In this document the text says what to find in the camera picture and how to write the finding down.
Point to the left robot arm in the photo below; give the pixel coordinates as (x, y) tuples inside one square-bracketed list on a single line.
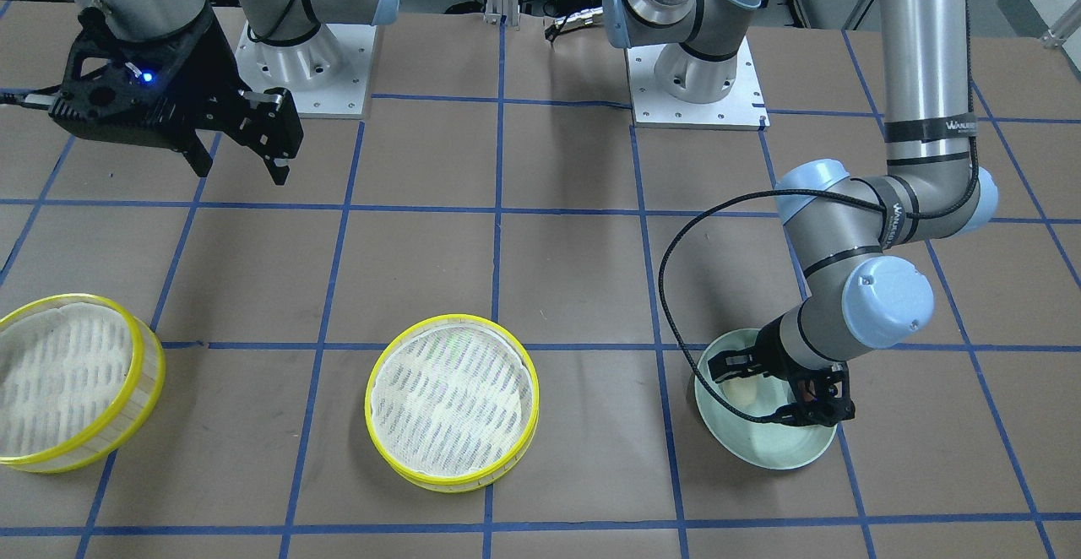
[(842, 227)]

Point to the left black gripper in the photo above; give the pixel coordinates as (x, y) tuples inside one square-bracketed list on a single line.
[(772, 349)]

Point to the white bun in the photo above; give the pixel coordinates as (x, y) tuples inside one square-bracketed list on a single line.
[(741, 392)]

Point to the yellow steamer basket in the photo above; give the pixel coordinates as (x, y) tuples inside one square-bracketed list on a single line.
[(452, 403), (81, 374)]

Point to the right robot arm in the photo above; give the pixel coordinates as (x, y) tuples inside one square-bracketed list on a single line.
[(276, 22)]

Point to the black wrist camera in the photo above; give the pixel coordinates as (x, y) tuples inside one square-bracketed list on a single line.
[(114, 101)]

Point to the light green plate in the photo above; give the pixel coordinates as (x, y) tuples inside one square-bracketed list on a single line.
[(766, 445)]

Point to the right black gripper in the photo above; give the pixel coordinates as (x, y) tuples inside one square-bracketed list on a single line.
[(212, 70)]

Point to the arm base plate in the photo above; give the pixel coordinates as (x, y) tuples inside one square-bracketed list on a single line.
[(329, 76), (672, 89)]

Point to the middle yellow steamer basket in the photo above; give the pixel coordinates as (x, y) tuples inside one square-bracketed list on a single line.
[(452, 403)]

